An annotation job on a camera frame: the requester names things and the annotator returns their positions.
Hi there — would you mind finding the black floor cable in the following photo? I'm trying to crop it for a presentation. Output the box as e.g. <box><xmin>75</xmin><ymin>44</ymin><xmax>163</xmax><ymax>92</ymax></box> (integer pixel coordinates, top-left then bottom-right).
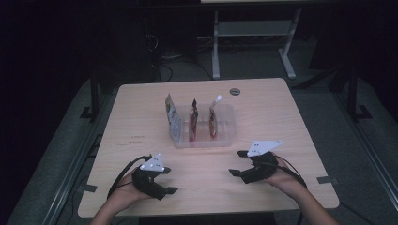
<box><xmin>339</xmin><ymin>201</ymin><xmax>376</xmax><ymax>225</ymax></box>
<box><xmin>158</xmin><ymin>55</ymin><xmax>214</xmax><ymax>83</ymax></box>

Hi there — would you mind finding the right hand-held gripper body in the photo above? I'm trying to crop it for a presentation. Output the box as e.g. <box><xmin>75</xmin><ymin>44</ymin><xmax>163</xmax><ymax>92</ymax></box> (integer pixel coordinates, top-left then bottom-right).
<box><xmin>239</xmin><ymin>140</ymin><xmax>283</xmax><ymax>185</ymax></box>

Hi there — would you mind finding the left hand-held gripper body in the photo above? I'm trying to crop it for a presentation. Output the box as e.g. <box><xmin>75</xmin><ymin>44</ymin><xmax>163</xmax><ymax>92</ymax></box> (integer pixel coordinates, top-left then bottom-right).
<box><xmin>130</xmin><ymin>152</ymin><xmax>169</xmax><ymax>202</ymax></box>

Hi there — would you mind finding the left hand-held gripper cable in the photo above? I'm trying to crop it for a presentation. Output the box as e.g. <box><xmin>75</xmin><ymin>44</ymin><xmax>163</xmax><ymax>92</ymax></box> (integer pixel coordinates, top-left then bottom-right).
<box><xmin>106</xmin><ymin>154</ymin><xmax>153</xmax><ymax>200</ymax></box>

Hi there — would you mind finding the person's left hand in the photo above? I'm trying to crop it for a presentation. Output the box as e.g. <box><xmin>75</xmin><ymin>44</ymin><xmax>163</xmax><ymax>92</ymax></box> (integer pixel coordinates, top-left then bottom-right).
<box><xmin>107</xmin><ymin>169</ymin><xmax>152</xmax><ymax>214</ymax></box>

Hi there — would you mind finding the green and white food pouch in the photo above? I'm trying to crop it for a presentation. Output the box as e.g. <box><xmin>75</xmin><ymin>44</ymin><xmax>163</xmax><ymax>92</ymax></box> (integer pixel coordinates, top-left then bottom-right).
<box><xmin>164</xmin><ymin>93</ymin><xmax>183</xmax><ymax>143</ymax></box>

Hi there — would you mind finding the grey metal floor rail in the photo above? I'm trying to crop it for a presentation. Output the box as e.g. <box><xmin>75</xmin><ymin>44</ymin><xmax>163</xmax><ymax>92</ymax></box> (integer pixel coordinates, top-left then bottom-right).
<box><xmin>40</xmin><ymin>93</ymin><xmax>116</xmax><ymax>225</ymax></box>
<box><xmin>332</xmin><ymin>92</ymin><xmax>398</xmax><ymax>204</ymax></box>

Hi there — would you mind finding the right hand-held gripper cable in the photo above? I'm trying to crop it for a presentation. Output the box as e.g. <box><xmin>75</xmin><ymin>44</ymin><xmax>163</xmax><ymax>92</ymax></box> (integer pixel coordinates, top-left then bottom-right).
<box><xmin>271</xmin><ymin>154</ymin><xmax>308</xmax><ymax>190</ymax></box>

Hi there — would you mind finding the clear plastic container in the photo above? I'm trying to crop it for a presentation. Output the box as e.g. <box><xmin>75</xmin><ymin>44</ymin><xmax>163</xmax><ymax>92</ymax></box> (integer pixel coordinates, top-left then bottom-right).
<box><xmin>168</xmin><ymin>103</ymin><xmax>237</xmax><ymax>149</ymax></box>

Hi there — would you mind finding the orange spouted sauce pouch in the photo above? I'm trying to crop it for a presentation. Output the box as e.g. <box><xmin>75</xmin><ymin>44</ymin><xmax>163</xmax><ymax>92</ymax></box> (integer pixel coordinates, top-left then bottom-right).
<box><xmin>208</xmin><ymin>94</ymin><xmax>223</xmax><ymax>140</ymax></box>

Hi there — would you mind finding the white metal desk frame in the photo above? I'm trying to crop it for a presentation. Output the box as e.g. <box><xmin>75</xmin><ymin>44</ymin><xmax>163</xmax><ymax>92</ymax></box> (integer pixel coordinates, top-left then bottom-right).
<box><xmin>211</xmin><ymin>8</ymin><xmax>303</xmax><ymax>81</ymax></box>

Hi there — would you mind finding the red and black snack packet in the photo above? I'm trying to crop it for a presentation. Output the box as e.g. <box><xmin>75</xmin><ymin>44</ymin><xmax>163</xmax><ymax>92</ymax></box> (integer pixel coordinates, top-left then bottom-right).
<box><xmin>188</xmin><ymin>98</ymin><xmax>199</xmax><ymax>143</ymax></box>

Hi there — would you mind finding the hand-held gripper cable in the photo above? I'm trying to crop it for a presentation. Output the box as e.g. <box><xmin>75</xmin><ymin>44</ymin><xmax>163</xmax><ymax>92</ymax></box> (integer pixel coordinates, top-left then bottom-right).
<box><xmin>271</xmin><ymin>154</ymin><xmax>308</xmax><ymax>190</ymax></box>
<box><xmin>106</xmin><ymin>154</ymin><xmax>153</xmax><ymax>200</ymax></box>

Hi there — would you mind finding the black metal stand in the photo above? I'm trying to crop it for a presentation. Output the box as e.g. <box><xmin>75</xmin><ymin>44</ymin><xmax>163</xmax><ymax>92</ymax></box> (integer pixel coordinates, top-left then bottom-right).
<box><xmin>346</xmin><ymin>62</ymin><xmax>374</xmax><ymax>121</ymax></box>
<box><xmin>79</xmin><ymin>67</ymin><xmax>101</xmax><ymax>123</ymax></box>

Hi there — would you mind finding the grey tape strip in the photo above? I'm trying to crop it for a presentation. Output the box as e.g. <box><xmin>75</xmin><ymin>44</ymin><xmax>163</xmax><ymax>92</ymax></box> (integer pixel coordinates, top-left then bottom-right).
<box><xmin>316</xmin><ymin>175</ymin><xmax>340</xmax><ymax>186</ymax></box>
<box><xmin>78</xmin><ymin>183</ymin><xmax>98</xmax><ymax>194</ymax></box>

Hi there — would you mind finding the person's right hand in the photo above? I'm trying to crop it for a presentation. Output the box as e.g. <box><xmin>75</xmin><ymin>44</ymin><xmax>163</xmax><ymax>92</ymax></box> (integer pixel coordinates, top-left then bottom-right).
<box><xmin>265</xmin><ymin>157</ymin><xmax>310</xmax><ymax>202</ymax></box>

